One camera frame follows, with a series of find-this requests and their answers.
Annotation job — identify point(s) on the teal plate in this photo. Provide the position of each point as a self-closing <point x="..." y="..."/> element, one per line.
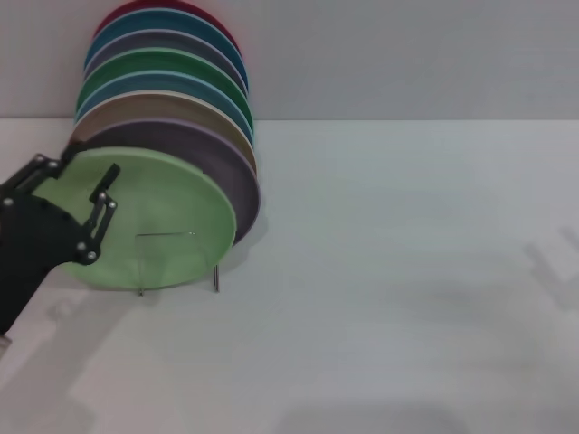
<point x="149" y="22"/>

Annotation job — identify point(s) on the light blue plate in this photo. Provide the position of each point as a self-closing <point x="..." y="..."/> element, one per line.
<point x="117" y="86"/>

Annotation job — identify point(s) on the clear acrylic plate rack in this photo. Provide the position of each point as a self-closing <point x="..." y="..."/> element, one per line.
<point x="216" y="278"/>

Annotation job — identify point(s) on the lilac plate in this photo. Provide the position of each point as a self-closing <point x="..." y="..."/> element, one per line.
<point x="221" y="158"/>

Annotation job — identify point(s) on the red plate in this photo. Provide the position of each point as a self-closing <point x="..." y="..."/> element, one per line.
<point x="113" y="17"/>

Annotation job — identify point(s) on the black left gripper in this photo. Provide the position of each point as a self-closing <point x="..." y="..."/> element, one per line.
<point x="31" y="244"/>

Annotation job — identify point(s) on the grey purple plate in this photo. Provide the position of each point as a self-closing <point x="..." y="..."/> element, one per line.
<point x="135" y="43"/>

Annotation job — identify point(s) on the beige plate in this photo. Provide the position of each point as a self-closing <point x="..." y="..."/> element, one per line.
<point x="135" y="106"/>

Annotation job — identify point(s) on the light green plate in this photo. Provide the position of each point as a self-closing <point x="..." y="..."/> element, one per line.
<point x="172" y="199"/>

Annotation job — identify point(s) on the dark green plate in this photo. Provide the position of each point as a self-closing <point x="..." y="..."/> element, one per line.
<point x="135" y="61"/>

